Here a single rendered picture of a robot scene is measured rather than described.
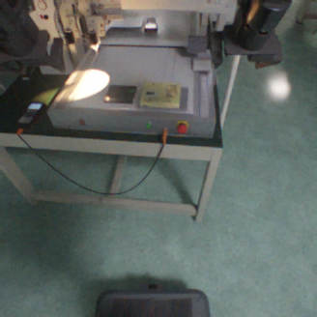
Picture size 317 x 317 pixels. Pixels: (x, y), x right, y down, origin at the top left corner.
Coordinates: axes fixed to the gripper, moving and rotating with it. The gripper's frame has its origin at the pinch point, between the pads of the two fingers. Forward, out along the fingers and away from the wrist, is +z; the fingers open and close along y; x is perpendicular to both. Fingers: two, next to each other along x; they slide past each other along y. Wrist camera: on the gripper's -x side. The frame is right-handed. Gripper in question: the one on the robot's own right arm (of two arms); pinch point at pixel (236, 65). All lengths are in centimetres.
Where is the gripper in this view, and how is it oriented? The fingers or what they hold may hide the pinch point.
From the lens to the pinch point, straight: 60.1
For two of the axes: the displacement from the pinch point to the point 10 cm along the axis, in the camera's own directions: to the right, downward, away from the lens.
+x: 0.1, 9.8, -1.8
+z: 0.1, 1.8, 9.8
